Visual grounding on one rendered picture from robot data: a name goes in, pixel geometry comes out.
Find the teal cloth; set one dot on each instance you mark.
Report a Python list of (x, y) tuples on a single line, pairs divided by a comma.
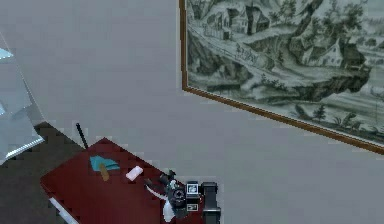
[(100, 162)]

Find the tan oblong piece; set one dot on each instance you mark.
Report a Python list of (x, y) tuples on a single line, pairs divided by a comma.
[(105, 174)]

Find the dark red table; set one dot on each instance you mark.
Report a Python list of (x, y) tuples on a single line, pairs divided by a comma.
[(100, 200)]

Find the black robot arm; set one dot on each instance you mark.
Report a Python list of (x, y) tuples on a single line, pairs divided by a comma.
[(210, 200)]

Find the thin black rod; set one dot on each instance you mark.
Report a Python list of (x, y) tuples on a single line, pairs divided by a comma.
[(81, 136)]

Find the pale pink soap bar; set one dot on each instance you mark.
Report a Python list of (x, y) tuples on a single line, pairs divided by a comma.
[(134, 173)]

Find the brown framed grey landscape picture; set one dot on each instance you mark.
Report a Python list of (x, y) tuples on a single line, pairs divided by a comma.
[(266, 50)]

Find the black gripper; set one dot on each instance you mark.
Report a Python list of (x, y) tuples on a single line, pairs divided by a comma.
[(177, 196)]

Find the pale glass shelf unit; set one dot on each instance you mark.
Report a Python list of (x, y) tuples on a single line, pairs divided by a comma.
[(15, 100)]

